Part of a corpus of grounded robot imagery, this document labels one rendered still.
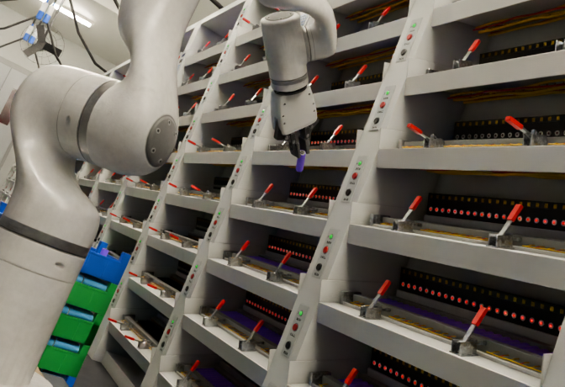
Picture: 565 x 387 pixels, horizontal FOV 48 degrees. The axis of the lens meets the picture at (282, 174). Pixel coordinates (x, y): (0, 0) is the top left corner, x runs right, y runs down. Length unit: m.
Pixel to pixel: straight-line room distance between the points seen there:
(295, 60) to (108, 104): 0.61
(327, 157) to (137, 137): 0.94
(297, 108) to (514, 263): 0.60
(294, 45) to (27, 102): 0.64
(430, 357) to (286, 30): 0.69
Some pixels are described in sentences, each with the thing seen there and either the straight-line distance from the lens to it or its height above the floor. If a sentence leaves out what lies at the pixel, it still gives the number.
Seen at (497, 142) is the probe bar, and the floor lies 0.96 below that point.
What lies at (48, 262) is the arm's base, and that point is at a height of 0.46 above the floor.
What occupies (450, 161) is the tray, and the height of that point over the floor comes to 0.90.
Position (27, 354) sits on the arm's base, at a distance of 0.87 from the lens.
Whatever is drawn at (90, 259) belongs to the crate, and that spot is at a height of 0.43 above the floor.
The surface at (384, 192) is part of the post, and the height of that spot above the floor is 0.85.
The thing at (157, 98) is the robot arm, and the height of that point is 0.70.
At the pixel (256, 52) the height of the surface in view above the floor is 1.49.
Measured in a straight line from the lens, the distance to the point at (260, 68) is 2.45.
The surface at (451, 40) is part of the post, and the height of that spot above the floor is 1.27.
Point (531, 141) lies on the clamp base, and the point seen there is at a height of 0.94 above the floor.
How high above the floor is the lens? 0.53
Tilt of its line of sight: 10 degrees up
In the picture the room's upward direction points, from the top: 23 degrees clockwise
